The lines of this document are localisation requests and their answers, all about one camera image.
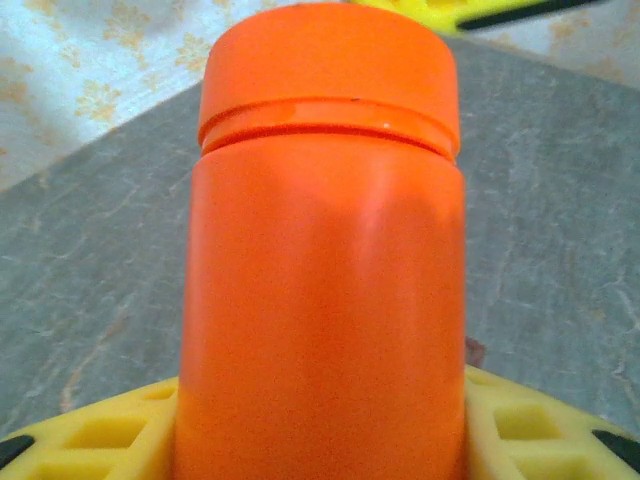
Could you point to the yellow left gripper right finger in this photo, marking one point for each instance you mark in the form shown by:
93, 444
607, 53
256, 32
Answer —
480, 400

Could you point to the orange bottle cap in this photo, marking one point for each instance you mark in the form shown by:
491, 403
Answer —
330, 55

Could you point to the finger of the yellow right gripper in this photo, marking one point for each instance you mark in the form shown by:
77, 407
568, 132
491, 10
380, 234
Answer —
430, 12

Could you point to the white orange patterned curtain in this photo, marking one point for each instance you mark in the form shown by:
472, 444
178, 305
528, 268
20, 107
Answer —
50, 75

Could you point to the orange pill bottle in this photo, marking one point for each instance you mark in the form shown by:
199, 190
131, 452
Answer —
325, 310

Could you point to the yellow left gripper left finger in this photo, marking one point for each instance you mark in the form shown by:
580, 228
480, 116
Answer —
125, 400

